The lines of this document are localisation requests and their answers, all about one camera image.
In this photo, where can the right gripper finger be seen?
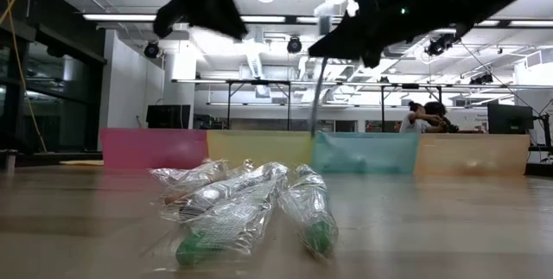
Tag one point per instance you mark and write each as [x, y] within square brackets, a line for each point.
[350, 46]

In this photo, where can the black equipment stand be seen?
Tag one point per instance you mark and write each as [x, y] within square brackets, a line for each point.
[546, 136]

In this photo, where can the yellow flat plastic lid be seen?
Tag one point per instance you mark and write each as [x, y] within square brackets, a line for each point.
[82, 162]

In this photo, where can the black background metal frame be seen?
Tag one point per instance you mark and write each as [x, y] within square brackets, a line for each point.
[383, 110]

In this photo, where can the purple wrapped toothbrush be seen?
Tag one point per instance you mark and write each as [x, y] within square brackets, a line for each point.
[211, 194]

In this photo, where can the orange wrapped toothbrush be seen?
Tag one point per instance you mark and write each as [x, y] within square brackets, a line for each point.
[175, 198]

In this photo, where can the person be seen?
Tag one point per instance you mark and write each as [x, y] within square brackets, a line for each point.
[436, 110]
[410, 123]

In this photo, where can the pink translucent plastic bin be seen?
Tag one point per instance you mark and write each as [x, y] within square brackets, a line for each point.
[129, 145]

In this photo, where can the black beam with light strips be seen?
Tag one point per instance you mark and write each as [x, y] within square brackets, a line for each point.
[121, 17]

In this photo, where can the green wrapped toothbrush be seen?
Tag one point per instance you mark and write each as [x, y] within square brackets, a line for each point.
[194, 249]
[322, 236]

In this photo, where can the green translucent plastic bin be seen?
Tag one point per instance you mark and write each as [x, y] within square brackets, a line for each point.
[367, 151]

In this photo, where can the black ceiling camera cluster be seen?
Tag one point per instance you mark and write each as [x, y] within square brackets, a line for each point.
[440, 45]

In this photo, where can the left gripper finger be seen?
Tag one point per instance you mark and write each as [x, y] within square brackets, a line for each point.
[168, 17]

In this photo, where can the yellow translucent plastic bin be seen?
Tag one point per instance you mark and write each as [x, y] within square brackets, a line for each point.
[259, 145]

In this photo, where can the black monitor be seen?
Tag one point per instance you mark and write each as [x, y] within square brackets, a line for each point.
[168, 117]
[510, 119]

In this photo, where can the orange translucent plastic bin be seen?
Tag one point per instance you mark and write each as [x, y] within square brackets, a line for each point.
[471, 151]

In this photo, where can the black ceiling spotlight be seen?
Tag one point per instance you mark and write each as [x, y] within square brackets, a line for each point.
[151, 50]
[294, 45]

